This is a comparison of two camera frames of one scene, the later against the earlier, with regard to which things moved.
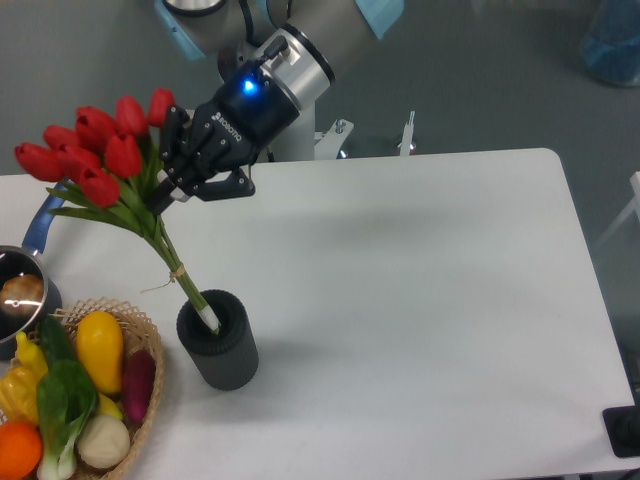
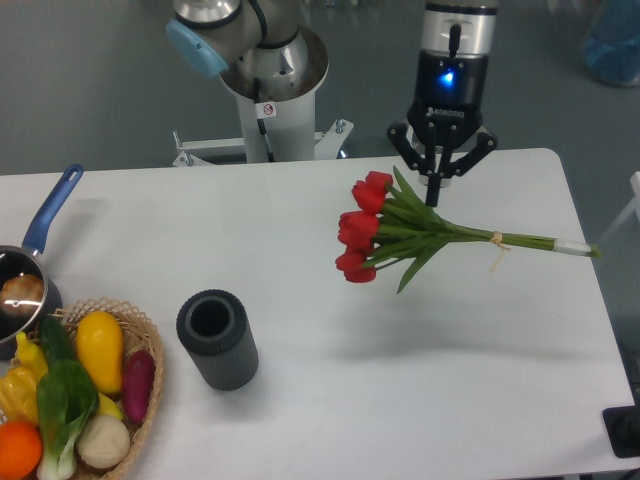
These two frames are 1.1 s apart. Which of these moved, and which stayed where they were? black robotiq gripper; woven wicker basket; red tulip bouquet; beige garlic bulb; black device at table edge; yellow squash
Moved: red tulip bouquet; black robotiq gripper
Stayed: beige garlic bulb; black device at table edge; yellow squash; woven wicker basket
